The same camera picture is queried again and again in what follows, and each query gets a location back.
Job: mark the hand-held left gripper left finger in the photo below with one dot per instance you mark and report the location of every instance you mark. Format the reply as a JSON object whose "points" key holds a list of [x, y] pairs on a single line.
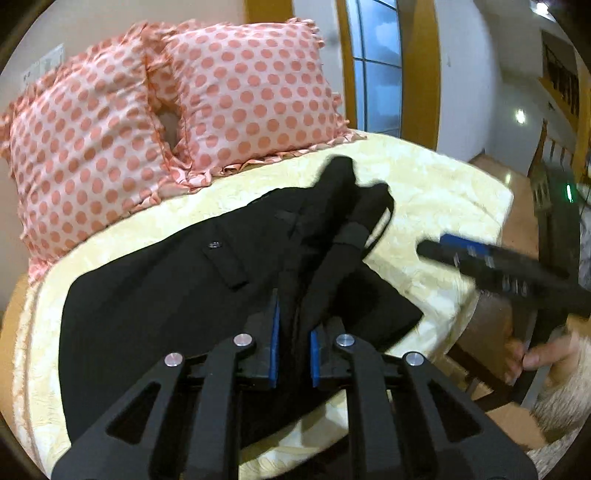
{"points": [[275, 344]]}

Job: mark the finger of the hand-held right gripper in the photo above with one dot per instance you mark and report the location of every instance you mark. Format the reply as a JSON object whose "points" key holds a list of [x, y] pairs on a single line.
{"points": [[455, 247], [508, 281]]}

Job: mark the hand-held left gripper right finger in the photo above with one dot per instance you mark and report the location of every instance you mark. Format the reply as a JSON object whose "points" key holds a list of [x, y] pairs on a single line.
{"points": [[315, 357]]}

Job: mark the black pants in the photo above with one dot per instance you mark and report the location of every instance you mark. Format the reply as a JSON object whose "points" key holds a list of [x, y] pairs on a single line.
{"points": [[161, 300]]}

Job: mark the person's right forearm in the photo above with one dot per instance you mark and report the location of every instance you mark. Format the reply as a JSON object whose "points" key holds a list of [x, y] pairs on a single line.
{"points": [[565, 401]]}

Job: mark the person's right hand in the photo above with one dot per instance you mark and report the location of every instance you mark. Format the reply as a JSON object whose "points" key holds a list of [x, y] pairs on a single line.
{"points": [[549, 355]]}

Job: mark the brown cushioned chair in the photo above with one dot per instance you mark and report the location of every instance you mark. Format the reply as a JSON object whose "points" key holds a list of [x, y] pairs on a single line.
{"points": [[489, 323]]}

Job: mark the cream bed blanket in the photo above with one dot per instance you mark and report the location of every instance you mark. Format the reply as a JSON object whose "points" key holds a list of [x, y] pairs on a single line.
{"points": [[438, 194]]}

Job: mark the wooden chair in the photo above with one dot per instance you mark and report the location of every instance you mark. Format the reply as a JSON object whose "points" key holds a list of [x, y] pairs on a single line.
{"points": [[549, 157]]}

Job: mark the small pink polka dot pillow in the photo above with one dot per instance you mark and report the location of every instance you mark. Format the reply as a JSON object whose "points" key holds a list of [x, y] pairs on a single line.
{"points": [[249, 97]]}

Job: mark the large pink polka dot pillow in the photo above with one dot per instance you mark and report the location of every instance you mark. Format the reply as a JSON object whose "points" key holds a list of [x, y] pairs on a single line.
{"points": [[78, 157]]}

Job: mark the dark window with yellow frame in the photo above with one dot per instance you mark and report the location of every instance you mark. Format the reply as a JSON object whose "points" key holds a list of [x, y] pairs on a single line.
{"points": [[561, 76]]}

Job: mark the glass door with yellow frame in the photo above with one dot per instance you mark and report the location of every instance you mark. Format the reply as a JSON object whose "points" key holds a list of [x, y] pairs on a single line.
{"points": [[376, 64]]}

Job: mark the white wall socket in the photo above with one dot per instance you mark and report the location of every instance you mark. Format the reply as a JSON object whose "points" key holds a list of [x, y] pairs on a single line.
{"points": [[46, 62]]}

